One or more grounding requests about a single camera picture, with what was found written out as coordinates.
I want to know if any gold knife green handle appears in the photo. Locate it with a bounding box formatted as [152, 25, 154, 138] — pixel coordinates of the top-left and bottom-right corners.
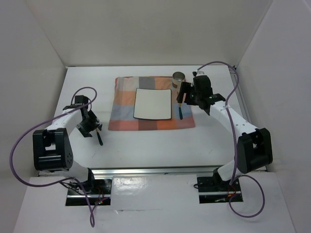
[178, 103, 183, 120]

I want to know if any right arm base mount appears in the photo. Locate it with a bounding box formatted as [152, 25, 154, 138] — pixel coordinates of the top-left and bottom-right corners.
[193, 177, 243, 204]

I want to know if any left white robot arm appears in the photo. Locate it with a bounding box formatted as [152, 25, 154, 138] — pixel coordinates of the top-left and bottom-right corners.
[33, 95, 103, 194]

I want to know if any beige metal cup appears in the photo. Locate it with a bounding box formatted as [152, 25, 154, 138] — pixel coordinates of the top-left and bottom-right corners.
[172, 71, 185, 89]

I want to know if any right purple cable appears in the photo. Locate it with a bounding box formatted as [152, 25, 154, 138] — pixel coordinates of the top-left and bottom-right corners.
[196, 60, 265, 218]

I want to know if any gold fork green handle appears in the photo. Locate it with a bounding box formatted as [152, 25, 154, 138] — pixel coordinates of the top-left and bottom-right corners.
[96, 129, 103, 146]

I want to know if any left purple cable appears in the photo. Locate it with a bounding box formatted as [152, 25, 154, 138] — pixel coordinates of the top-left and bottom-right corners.
[9, 87, 98, 228]

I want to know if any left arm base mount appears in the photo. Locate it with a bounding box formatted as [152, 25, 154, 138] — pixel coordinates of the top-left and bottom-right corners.
[62, 178, 112, 206]

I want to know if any checkered orange blue cloth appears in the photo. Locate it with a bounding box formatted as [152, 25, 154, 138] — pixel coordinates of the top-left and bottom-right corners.
[108, 76, 195, 131]

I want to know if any purple cable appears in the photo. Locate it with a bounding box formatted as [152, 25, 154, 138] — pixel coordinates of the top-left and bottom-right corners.
[196, 60, 265, 218]
[9, 87, 98, 228]

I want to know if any square white plate black rim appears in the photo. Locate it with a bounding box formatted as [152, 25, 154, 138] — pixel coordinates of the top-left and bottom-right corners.
[133, 88, 172, 120]

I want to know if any aluminium rail right side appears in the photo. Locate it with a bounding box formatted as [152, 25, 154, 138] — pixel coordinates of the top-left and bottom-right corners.
[228, 68, 251, 123]

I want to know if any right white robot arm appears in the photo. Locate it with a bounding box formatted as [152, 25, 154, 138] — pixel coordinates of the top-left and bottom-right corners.
[177, 75, 273, 190]

